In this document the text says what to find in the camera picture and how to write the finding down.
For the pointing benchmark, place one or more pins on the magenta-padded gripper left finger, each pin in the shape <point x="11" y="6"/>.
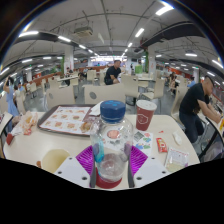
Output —
<point x="71" y="170"/>

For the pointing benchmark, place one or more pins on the small white packet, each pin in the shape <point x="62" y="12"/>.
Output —
<point x="177" y="138"/>

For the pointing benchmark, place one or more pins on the dark food tray with liner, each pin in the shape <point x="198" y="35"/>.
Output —
<point x="63" y="120"/>

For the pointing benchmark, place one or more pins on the red paper cup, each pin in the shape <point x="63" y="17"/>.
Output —
<point x="145" y="116"/>

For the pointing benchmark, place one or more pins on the clear blue-capped water bottle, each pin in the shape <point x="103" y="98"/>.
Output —
<point x="111" y="140"/>

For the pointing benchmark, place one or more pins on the clear plastic packet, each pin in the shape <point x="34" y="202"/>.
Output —
<point x="176" y="160"/>

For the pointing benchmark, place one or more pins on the flat round red coaster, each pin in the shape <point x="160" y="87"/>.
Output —
<point x="108" y="185"/>

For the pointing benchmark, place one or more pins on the person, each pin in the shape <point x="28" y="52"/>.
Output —
<point x="193" y="103"/>
<point x="112" y="73"/>
<point x="172" y="81"/>
<point x="11" y="100"/>
<point x="191" y="82"/>

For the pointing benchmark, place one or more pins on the red snack packet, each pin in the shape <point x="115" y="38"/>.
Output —
<point x="161" y="145"/>

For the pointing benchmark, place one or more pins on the ceiling air conditioner unit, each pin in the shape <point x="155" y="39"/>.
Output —
<point x="83" y="31"/>

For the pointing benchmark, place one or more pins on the small red box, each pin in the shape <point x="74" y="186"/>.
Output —
<point x="10" y="139"/>

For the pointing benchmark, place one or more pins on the crumpled food wrapper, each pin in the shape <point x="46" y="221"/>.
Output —
<point x="26" y="122"/>

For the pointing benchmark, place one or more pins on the colourful sticker sheet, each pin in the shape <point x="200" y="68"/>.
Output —
<point x="143" y="143"/>

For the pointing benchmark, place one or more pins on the white paper napkin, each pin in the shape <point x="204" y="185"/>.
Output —
<point x="95" y="109"/>

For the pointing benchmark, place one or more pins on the adjacent cream table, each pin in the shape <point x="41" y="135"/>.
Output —
<point x="5" y="121"/>

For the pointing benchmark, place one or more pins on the group of ceiling lights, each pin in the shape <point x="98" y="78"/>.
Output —
<point x="139" y="32"/>

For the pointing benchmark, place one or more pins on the group of cream chairs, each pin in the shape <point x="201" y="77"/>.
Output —
<point x="130" y="85"/>

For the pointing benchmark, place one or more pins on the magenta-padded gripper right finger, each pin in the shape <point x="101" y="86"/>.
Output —
<point x="150" y="170"/>

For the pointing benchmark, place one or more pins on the cream chair with round hole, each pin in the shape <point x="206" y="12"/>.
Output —
<point x="106" y="94"/>
<point x="61" y="97"/>

